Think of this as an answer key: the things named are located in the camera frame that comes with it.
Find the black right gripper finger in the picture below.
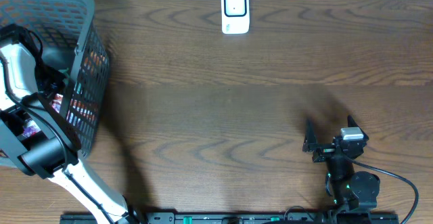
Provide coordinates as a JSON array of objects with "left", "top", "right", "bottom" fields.
[
  {"left": 302, "top": 119, "right": 317, "bottom": 152},
  {"left": 346, "top": 115, "right": 364, "bottom": 137}
]

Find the purple red snack bag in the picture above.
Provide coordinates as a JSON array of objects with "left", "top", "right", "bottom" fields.
[{"left": 20, "top": 93, "right": 64, "bottom": 139}]

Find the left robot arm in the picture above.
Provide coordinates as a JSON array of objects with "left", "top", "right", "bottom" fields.
[{"left": 1, "top": 24, "right": 145, "bottom": 223}]

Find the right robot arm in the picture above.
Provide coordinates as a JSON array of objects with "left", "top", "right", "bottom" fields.
[{"left": 302, "top": 116, "right": 380, "bottom": 223}]

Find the white barcode scanner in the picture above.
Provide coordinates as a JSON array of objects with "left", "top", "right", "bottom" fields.
[{"left": 221, "top": 0, "right": 250, "bottom": 35}]

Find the grey plastic mesh basket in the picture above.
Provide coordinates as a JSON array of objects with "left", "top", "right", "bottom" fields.
[{"left": 1, "top": 0, "right": 110, "bottom": 157}]

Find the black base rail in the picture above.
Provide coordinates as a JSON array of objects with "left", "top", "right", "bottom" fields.
[{"left": 60, "top": 210, "right": 401, "bottom": 224}]

